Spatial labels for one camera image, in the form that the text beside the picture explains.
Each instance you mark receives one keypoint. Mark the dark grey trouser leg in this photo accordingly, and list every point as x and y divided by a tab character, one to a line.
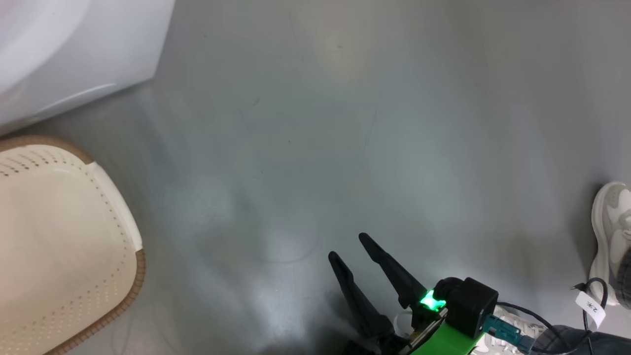
625	281

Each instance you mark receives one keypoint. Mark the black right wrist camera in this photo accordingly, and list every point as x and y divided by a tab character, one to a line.
471	305

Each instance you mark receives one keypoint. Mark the white front-load washing machine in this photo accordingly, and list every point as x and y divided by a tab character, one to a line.
74	49

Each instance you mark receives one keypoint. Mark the white sneaker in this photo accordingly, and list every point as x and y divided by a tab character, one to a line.
606	222

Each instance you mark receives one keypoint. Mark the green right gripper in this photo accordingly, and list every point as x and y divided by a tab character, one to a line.
438	342

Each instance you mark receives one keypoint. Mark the cream perforated laundry basket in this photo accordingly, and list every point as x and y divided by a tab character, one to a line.
59	236

